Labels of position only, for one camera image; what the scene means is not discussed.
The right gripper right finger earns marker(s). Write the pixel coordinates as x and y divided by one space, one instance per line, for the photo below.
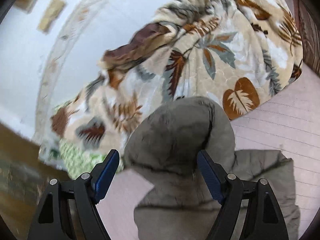
263 220

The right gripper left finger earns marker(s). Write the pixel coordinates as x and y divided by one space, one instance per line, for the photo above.
53 220

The olive quilted hooded jacket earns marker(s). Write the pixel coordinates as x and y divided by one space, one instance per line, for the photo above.
163 150

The brown wooden glass door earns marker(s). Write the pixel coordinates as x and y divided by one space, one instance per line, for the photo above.
23 180

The green checkered pillow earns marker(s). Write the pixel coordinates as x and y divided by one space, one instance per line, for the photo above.
85 159

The beige leaf-print blanket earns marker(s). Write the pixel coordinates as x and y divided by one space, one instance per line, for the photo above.
239 53

